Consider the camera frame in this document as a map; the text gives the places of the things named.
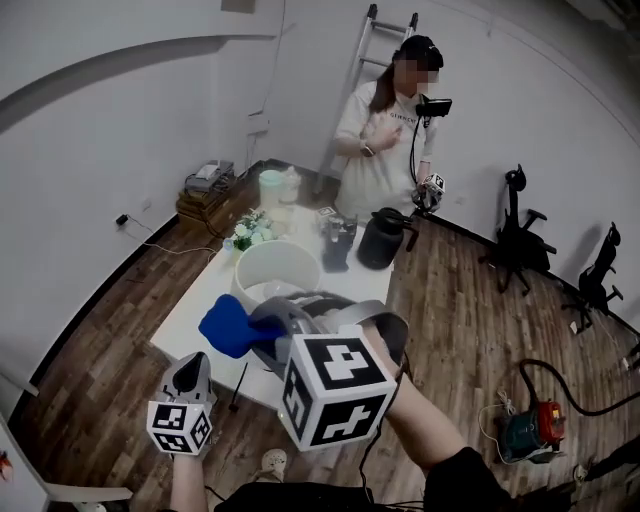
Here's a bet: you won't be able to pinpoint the black office chair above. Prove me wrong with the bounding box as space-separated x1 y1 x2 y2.
478 163 558 296
561 222 625 331

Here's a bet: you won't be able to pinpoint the beige cup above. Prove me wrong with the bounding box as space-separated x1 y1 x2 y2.
267 205 296 239

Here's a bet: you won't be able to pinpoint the person's left forearm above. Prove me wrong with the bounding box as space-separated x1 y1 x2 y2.
169 452 209 512

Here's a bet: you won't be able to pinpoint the person's beige shoe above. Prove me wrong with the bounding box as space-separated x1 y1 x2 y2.
259 448 289 484

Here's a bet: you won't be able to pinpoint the dark grey cloth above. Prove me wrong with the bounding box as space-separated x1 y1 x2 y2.
322 239 351 274

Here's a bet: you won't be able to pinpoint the thin adapter cable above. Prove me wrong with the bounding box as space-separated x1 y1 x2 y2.
124 215 219 257

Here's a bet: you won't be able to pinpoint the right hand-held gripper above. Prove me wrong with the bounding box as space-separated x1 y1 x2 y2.
248 294 410 453

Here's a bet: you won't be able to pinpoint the aluminium ladder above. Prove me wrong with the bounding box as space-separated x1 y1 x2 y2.
312 3 420 196

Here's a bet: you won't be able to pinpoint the thin wall cable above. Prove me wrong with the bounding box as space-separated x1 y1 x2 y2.
259 0 288 118

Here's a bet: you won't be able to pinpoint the white flowers in vase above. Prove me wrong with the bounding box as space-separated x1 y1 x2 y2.
223 209 274 254

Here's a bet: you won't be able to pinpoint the clear glass jar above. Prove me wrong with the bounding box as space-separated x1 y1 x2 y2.
279 166 303 205

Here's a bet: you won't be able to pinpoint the stack of wooden crates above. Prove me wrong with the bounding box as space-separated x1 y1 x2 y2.
175 174 239 234

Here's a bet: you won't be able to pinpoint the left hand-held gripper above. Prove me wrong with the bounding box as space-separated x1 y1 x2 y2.
146 351 219 457

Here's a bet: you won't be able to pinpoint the green lidded jar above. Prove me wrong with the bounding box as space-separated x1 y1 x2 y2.
258 169 286 209

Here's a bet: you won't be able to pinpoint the white table lamp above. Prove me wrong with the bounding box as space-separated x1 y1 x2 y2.
229 239 324 321

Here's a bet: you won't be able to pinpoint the person's black clothing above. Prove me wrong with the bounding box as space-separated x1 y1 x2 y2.
214 446 512 512

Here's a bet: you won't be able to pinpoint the blue cloth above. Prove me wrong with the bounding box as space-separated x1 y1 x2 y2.
198 293 291 359

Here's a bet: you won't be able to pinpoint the grey device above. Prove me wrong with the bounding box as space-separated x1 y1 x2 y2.
183 159 236 194

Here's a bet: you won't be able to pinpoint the black kettle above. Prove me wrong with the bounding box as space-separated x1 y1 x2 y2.
356 207 420 270

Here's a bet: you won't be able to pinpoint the person's right forearm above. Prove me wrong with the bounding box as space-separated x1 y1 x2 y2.
384 369 471 474

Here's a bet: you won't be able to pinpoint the red and teal vacuum cleaner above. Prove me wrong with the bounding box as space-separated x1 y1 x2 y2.
497 358 640 465

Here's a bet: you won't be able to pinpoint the white vacuum cable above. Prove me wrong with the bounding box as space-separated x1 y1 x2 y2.
478 389 517 465

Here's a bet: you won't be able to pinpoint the white table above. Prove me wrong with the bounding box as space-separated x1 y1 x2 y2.
149 204 396 414

